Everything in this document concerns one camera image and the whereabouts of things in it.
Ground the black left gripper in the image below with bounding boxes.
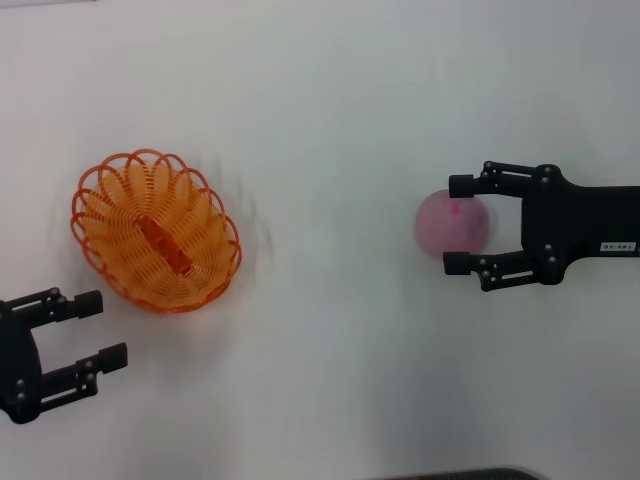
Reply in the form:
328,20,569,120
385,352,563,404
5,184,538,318
0,287,129,425

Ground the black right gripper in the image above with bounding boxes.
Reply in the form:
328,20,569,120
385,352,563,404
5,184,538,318
442,160,640,293

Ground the pink peach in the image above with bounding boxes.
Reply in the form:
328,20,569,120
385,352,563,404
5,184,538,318
414,188,494,260

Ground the orange plastic woven basket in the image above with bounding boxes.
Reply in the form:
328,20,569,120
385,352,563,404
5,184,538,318
69,147,244,315

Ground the dark rounded robot base edge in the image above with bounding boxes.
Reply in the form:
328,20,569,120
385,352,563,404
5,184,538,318
384,467,546,480

